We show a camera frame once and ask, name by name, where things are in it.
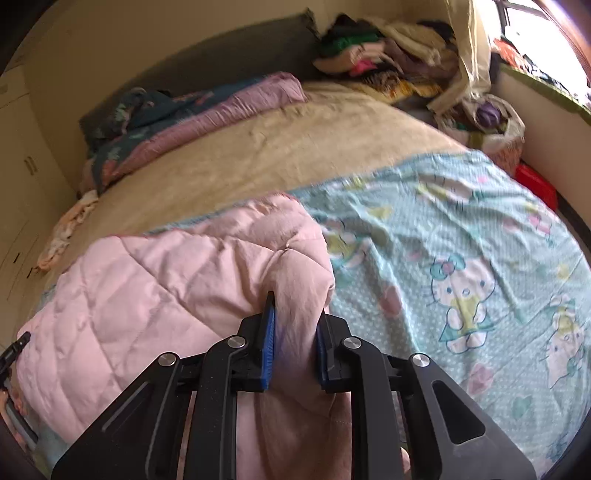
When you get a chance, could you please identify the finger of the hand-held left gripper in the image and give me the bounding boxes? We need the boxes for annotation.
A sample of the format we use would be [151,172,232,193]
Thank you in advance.
[0,331,32,376]

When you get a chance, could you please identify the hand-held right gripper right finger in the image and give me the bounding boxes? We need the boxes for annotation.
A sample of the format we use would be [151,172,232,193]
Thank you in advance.
[315,314,539,480]

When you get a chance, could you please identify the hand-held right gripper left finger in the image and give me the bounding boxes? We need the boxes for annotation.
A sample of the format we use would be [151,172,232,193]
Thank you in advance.
[51,291,278,480]

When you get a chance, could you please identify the pink quilted jacket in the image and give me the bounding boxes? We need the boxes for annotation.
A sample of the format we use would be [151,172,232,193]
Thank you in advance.
[16,194,411,480]

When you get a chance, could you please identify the white plastic bag of clothes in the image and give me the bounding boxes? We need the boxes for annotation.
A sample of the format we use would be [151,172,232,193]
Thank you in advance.
[434,95,527,153]

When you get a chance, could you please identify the pile of mixed clothes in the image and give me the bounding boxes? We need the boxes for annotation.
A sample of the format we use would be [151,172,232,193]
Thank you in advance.
[313,13,462,100]

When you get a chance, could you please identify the peach floral cloth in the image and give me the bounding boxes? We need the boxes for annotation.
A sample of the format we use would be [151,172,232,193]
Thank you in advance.
[36,189,100,273]

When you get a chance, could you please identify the white wardrobe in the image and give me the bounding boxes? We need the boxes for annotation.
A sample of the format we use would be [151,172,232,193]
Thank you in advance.
[0,65,79,315]

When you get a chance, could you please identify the beige bed sheet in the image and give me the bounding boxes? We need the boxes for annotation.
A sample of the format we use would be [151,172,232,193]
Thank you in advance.
[46,80,467,278]

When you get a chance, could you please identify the teal cartoon cat printed blanket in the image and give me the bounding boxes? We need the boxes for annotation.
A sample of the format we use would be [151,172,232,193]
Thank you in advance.
[34,150,587,480]

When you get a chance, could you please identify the mauve quilt with floral side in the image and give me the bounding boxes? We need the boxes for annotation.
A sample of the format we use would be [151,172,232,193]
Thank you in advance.
[78,71,309,195]

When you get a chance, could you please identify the red box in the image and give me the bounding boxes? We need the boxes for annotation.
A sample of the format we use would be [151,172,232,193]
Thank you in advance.
[514,162,559,212]

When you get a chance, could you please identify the dark grey headboard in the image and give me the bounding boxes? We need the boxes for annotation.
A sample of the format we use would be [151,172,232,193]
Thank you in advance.
[78,9,324,139]

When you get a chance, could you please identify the cream curtain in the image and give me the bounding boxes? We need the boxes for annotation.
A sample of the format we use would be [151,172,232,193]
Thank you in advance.
[427,0,492,116]

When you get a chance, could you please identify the green window sill cloth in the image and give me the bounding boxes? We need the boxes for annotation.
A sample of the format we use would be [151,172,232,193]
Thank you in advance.
[499,62,591,114]

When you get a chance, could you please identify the bright window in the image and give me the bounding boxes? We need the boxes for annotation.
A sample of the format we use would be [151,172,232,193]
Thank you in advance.
[494,0,591,88]

